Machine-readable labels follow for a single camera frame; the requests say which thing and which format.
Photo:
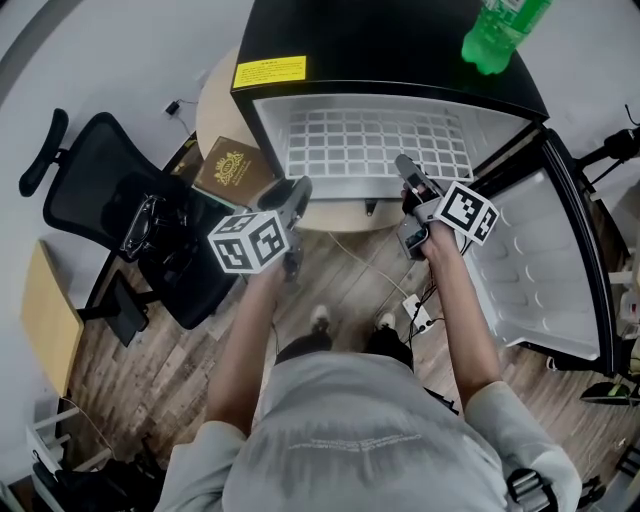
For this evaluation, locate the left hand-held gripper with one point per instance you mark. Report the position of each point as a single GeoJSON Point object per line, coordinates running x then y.
{"type": "Point", "coordinates": [245, 245]}

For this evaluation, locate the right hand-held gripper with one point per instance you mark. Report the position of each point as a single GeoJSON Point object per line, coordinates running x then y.
{"type": "Point", "coordinates": [465, 210]}

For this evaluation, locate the white wire fridge shelf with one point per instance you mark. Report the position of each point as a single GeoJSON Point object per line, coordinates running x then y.
{"type": "Point", "coordinates": [350, 175]}

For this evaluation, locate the black mini fridge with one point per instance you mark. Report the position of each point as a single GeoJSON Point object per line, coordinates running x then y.
{"type": "Point", "coordinates": [375, 45]}

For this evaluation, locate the person's right forearm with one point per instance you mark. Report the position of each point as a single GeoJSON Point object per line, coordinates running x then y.
{"type": "Point", "coordinates": [465, 325]}

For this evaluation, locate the person's left forearm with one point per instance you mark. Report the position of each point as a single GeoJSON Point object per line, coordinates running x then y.
{"type": "Point", "coordinates": [245, 350]}

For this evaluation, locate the white mini-fridge door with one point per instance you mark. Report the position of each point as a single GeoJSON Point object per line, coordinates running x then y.
{"type": "Point", "coordinates": [540, 260]}

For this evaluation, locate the brown book with gold emblem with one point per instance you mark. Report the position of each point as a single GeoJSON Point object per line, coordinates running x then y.
{"type": "Point", "coordinates": [232, 170]}

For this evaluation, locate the pale green flat box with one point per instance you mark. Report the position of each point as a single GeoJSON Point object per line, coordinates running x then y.
{"type": "Point", "coordinates": [215, 194]}

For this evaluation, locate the round wooden table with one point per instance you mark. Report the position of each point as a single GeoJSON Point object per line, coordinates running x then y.
{"type": "Point", "coordinates": [220, 100]}

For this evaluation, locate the yellow warning sticker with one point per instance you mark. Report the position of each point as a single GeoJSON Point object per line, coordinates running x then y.
{"type": "Point", "coordinates": [270, 72]}

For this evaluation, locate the person's left shoe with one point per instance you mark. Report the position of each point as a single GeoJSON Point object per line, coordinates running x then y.
{"type": "Point", "coordinates": [320, 317]}

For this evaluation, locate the person's shoe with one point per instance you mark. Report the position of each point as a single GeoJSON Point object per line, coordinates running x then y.
{"type": "Point", "coordinates": [385, 321]}
{"type": "Point", "coordinates": [320, 317]}

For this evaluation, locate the white power strip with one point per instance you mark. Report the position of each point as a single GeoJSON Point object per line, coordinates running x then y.
{"type": "Point", "coordinates": [417, 311]}

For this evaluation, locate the clear pouch with black trim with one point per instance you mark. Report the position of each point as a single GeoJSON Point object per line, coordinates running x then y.
{"type": "Point", "coordinates": [150, 227]}

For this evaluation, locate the black plug adapter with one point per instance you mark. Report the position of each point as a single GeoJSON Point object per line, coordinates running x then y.
{"type": "Point", "coordinates": [173, 108]}

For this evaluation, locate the person's right shoe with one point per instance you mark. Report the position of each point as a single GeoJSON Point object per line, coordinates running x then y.
{"type": "Point", "coordinates": [385, 321]}

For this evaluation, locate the person's black trousers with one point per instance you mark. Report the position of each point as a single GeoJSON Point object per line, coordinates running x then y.
{"type": "Point", "coordinates": [310, 347]}

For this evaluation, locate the green plastic bottle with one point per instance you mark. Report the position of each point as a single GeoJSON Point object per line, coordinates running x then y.
{"type": "Point", "coordinates": [500, 35]}

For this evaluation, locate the black coat rack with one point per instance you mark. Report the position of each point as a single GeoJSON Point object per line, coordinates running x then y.
{"type": "Point", "coordinates": [615, 147]}

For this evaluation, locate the black mesh office chair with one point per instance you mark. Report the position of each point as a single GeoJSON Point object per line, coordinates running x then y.
{"type": "Point", "coordinates": [90, 175]}

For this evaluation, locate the person's grey shirt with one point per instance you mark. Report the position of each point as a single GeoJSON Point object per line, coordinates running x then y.
{"type": "Point", "coordinates": [360, 440]}

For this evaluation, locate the small wooden side table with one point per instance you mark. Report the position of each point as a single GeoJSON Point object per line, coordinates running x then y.
{"type": "Point", "coordinates": [50, 320]}

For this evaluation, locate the black object with green stripe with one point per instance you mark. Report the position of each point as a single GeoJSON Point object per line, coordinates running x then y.
{"type": "Point", "coordinates": [610, 395]}

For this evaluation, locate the cluttered black swivel chair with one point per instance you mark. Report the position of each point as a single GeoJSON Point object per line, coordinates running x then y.
{"type": "Point", "coordinates": [100, 487]}

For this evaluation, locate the white metal frame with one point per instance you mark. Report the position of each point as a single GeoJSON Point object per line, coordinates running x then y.
{"type": "Point", "coordinates": [55, 430]}

